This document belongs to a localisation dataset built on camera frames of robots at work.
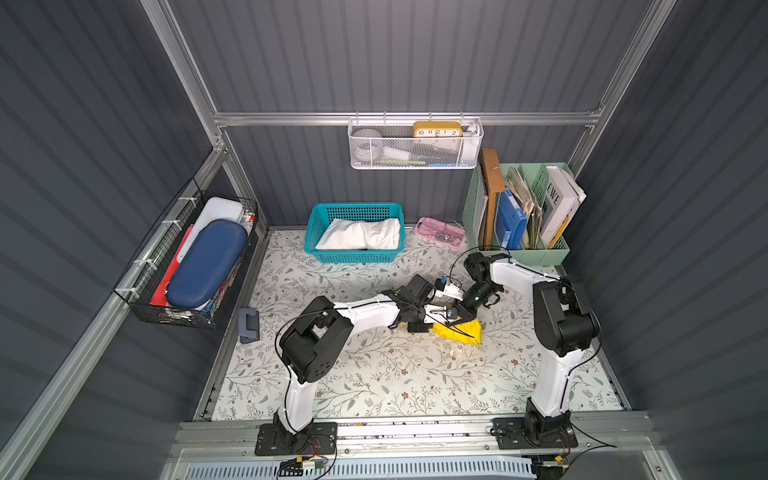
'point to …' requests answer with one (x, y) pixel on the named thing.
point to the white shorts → (350, 234)
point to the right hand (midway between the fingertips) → (457, 317)
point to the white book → (561, 198)
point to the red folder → (159, 297)
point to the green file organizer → (526, 181)
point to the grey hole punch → (248, 325)
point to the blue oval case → (206, 263)
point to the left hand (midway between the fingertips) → (433, 317)
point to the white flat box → (213, 209)
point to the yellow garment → (466, 331)
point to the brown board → (494, 185)
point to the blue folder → (511, 222)
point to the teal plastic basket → (323, 215)
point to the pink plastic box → (449, 233)
